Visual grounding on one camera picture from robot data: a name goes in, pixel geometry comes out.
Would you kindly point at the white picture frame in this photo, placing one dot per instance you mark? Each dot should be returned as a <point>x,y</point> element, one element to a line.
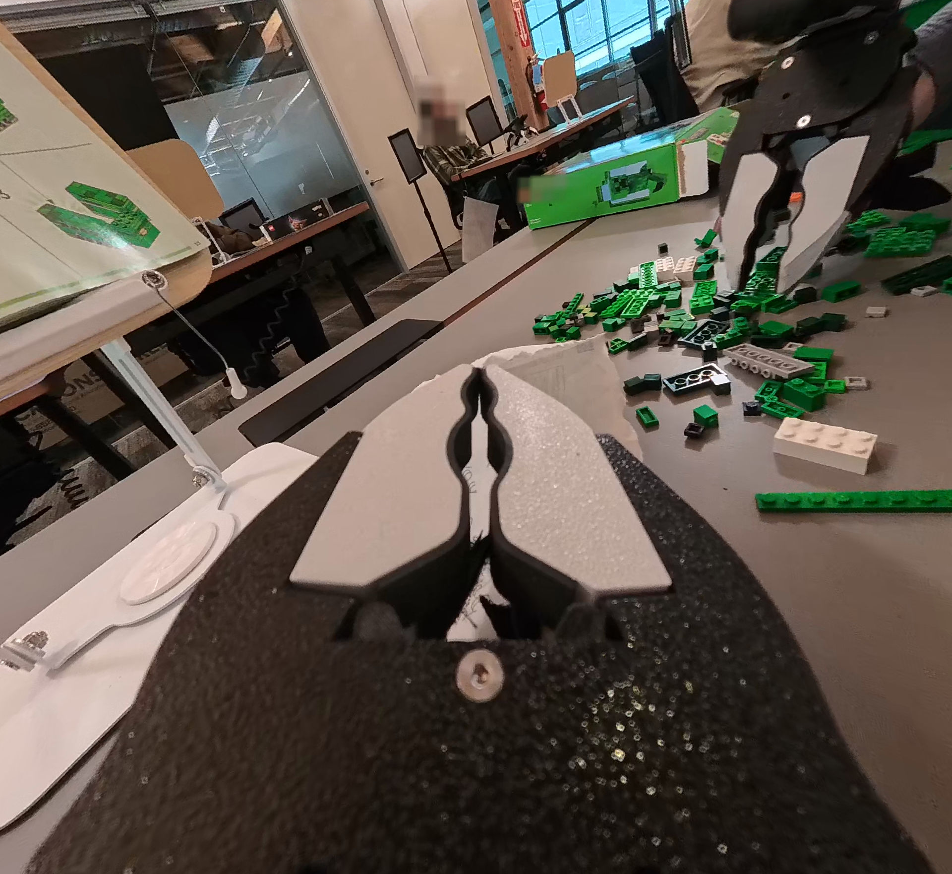
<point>569,109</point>

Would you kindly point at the long green plate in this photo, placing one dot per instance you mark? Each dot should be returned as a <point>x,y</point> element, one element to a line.
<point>855,500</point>

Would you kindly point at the light grey long plate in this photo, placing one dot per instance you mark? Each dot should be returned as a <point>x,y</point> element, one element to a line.
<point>770,362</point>

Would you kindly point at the torn white paper bag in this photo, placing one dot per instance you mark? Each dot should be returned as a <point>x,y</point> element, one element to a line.
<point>573,390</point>

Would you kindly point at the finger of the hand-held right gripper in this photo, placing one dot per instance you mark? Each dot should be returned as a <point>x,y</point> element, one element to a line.
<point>825,204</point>
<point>744,212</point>

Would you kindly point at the green toy box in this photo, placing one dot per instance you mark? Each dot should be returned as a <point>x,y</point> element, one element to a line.
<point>595,197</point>

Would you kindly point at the wooden pillar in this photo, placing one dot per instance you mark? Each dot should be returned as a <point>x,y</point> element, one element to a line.
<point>500,11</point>

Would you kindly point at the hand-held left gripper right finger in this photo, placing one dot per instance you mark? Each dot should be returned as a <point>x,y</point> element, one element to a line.
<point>573,502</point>

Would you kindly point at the dark plate brick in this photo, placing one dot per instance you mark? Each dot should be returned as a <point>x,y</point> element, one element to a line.
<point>695,381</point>
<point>703,334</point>

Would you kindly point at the large green studded plate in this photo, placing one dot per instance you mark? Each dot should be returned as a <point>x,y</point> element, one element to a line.
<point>900,241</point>

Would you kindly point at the white eight-stud brick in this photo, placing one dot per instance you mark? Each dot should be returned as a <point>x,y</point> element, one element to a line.
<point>825,446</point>

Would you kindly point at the building instruction booklet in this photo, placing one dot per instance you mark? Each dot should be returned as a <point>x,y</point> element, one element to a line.
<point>74,182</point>

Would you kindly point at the white paper sheet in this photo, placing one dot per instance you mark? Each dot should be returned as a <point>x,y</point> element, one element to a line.
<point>480,230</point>

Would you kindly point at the white door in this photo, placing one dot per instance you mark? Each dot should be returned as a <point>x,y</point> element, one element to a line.
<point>342,107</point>
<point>446,33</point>

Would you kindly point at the dark green flat tile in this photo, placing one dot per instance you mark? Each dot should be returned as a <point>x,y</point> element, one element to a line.
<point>918,277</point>

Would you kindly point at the green two-stud brick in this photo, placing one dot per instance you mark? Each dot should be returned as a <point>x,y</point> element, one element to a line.
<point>802,395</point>

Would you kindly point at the scatter of small green bricks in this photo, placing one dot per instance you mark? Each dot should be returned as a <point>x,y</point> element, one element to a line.
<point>636,301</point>

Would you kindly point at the person's right hand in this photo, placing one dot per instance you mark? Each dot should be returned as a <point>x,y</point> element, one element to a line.
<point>924,104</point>

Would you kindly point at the red fire extinguisher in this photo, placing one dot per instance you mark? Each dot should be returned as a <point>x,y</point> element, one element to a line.
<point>538,81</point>

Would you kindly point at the black monitor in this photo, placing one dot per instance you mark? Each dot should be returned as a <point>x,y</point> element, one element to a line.
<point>242,215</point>
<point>483,119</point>

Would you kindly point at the black office chair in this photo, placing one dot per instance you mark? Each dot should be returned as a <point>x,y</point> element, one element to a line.
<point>658,78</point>

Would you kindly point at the black sign stand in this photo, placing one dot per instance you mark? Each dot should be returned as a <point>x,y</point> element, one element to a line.
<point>407,156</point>

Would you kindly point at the tan rounded divider panel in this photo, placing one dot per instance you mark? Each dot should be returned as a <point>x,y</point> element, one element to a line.
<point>175,178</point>

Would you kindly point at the small white brick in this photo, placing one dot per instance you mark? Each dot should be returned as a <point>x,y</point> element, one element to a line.
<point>673,266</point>

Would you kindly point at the white wooden book stand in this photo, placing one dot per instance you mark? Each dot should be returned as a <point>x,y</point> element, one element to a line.
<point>171,554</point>

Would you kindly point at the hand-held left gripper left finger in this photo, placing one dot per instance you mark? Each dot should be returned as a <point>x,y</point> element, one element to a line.
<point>394,494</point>

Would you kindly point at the wooden office table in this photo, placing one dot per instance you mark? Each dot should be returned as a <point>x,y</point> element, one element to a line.
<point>550,134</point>
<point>297,227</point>

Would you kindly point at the red arrow sign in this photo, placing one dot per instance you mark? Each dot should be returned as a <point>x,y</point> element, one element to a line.
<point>520,22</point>

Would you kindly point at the person's right forearm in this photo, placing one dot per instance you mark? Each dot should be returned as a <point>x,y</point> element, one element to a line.
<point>938,52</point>

